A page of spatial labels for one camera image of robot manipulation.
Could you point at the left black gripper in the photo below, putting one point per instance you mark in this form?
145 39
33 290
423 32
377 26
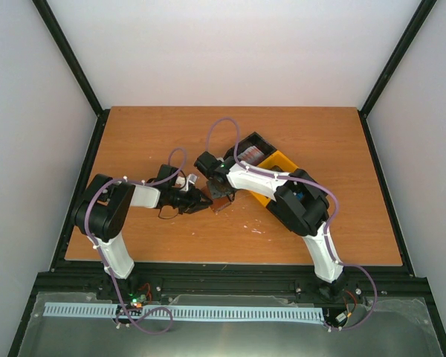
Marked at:
194 198

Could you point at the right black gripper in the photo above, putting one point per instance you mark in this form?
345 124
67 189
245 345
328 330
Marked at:
215 194

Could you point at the brown leather card holder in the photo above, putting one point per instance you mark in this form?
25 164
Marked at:
219 200

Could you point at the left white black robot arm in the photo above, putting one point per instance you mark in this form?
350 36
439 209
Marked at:
101 211

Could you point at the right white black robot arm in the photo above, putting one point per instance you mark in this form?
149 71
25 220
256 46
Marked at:
298 202

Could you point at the red white card stack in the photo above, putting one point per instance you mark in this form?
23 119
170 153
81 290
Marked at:
252 155

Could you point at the black bin with red cards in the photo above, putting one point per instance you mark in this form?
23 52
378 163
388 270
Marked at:
255 139

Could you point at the left electronics board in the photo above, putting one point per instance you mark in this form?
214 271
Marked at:
142 297

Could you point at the right electronics connector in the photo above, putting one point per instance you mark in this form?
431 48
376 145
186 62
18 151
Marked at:
350 302

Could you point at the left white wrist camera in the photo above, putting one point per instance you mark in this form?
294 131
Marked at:
189 182

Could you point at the black aluminium frame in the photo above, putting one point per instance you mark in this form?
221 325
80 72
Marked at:
214 279

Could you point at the light blue cable duct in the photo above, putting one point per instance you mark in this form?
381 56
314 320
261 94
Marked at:
307 315

